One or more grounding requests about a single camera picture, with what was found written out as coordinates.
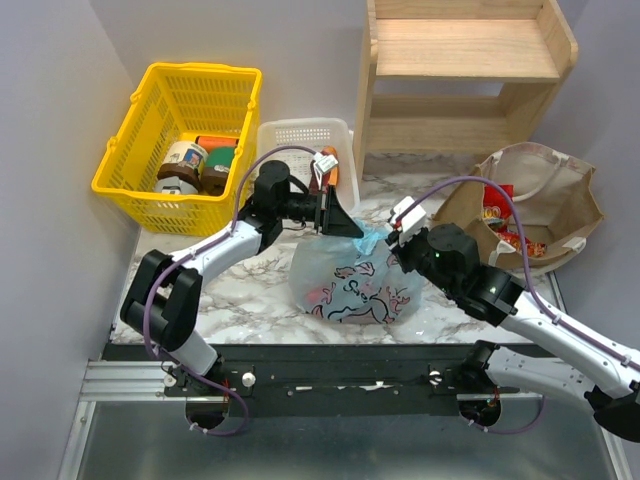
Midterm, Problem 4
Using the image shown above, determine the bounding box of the light blue plastic bag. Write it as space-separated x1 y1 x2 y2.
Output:
288 221 426 324

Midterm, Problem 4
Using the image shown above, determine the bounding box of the red toy fruit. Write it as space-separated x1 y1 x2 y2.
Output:
305 288 325 305

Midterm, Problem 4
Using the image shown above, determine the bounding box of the brown burlap tote bag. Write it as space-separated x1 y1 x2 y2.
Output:
434 142 604 275

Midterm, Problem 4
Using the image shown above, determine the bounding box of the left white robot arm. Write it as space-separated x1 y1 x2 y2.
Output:
120 160 363 376

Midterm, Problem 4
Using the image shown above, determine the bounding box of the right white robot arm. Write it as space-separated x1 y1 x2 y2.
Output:
386 224 639 442

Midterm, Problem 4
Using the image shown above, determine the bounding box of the white plastic tray basket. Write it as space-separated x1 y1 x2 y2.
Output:
256 117 360 213

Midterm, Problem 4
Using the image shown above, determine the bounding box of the green brown-lid jar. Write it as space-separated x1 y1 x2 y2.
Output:
200 146 235 196

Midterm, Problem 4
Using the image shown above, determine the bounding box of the white brown-lid jar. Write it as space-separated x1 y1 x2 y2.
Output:
156 141 208 195

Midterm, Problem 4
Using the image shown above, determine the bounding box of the white small cup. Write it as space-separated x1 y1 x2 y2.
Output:
154 177 182 195

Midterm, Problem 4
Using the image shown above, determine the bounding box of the wooden shelf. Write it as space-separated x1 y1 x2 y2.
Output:
354 1 579 168

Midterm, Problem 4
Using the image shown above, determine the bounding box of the yellow plastic shopping basket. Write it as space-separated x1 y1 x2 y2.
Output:
91 62 263 236

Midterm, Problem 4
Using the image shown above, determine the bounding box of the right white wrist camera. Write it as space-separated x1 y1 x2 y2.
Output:
388 196 427 246

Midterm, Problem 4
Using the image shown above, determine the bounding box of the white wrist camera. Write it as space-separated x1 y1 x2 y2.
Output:
313 152 338 177
388 196 427 246

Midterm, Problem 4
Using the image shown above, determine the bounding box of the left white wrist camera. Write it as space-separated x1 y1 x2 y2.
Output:
313 152 338 177

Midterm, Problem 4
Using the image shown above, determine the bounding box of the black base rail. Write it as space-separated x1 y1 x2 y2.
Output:
82 342 556 419

